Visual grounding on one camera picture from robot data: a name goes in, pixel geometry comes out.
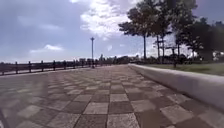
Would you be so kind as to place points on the distant line of trees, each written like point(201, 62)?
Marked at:
point(120, 60)

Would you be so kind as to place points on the chequered stone paved promenade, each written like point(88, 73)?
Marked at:
point(100, 95)

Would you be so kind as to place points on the row of trees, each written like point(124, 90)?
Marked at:
point(144, 20)

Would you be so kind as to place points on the grass strip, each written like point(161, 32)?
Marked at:
point(200, 68)

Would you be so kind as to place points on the tall lamp post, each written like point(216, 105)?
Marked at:
point(92, 50)

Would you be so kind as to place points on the dark post and rail fence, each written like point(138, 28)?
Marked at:
point(41, 66)

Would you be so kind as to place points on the low pale concrete wall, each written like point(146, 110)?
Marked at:
point(186, 81)

